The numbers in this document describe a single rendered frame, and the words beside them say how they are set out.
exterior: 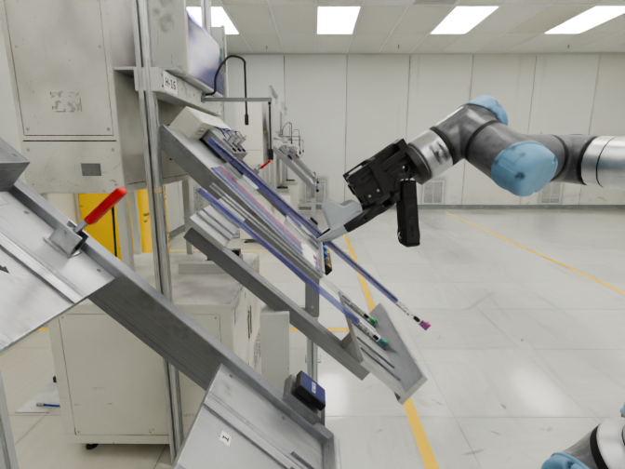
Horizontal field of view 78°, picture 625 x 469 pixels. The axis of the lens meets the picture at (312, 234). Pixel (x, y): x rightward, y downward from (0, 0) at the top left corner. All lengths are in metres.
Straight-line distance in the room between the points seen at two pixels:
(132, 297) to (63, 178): 0.96
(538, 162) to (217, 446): 0.53
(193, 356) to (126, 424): 1.18
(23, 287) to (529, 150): 0.63
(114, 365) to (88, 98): 0.91
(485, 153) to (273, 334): 0.51
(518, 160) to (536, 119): 8.42
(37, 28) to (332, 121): 6.75
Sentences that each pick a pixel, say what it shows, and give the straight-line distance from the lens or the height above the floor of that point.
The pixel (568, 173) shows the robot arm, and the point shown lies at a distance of 0.72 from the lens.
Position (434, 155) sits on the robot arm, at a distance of 0.66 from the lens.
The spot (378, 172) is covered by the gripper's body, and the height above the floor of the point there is 1.10.
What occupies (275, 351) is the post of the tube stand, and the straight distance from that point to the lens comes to 0.83.
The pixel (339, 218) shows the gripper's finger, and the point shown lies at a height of 1.02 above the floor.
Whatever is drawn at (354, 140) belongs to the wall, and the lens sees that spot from 7.94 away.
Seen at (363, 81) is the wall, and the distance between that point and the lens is 8.06.
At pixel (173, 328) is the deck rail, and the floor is 0.90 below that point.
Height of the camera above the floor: 1.13
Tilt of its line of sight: 12 degrees down
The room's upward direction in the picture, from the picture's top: straight up
